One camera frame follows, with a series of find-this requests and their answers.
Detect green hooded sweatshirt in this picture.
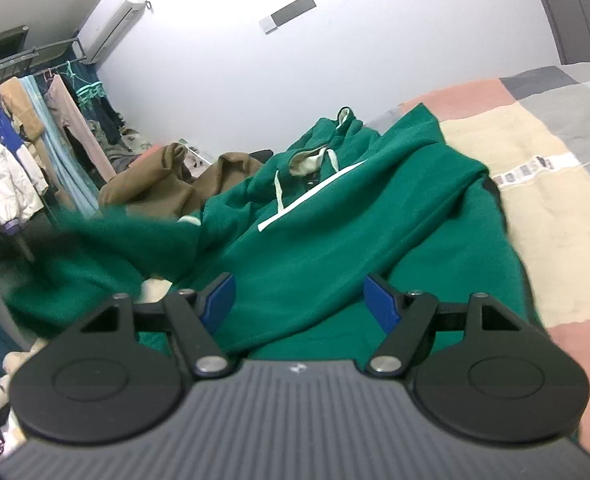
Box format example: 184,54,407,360
5,105,536,363

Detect hanging clothes on rack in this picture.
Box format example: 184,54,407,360
0,74,116,236

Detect metal clothes rack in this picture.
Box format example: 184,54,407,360
0,38,86,84

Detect brown jacket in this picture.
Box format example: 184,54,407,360
98,143,272,219

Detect patchwork bed cover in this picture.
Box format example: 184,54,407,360
362,63,590,451

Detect white air conditioner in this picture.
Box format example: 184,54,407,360
77,0,146,64

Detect white wall switch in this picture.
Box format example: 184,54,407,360
259,15,279,35

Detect grey wall switch panel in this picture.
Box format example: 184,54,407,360
271,0,317,27

